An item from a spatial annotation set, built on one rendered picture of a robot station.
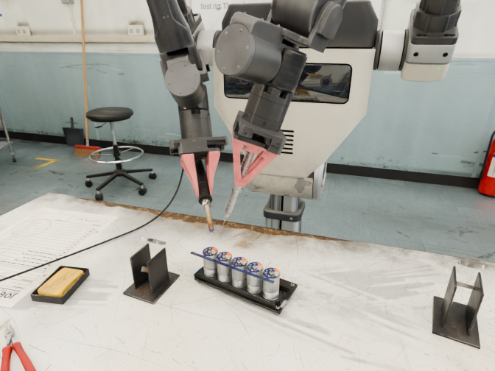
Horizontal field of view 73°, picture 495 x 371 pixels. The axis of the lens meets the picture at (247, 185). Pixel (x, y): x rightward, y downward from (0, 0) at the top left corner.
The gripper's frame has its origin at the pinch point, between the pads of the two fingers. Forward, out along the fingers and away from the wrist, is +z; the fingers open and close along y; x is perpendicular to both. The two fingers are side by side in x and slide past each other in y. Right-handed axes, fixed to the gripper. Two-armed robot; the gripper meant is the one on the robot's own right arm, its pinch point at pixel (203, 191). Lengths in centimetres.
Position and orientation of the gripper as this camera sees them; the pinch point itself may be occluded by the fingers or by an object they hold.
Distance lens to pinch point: 61.7
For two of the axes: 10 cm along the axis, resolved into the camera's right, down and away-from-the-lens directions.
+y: 9.6, -1.1, 2.4
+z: 1.3, 9.9, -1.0
